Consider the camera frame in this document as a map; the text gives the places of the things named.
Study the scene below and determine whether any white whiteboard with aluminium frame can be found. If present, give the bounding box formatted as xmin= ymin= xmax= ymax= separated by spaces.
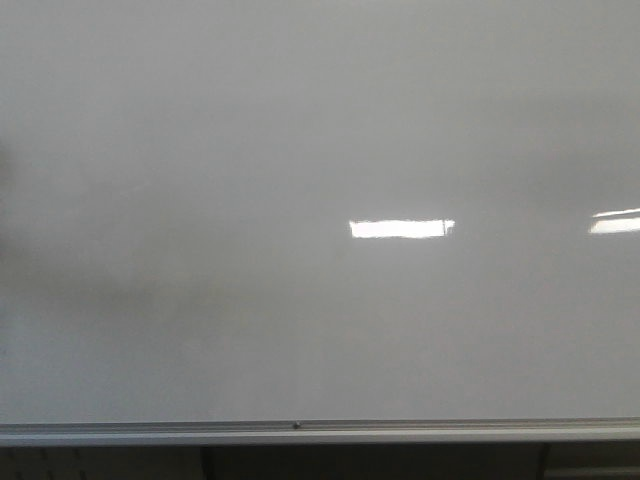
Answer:
xmin=1 ymin=1 xmax=639 ymax=447

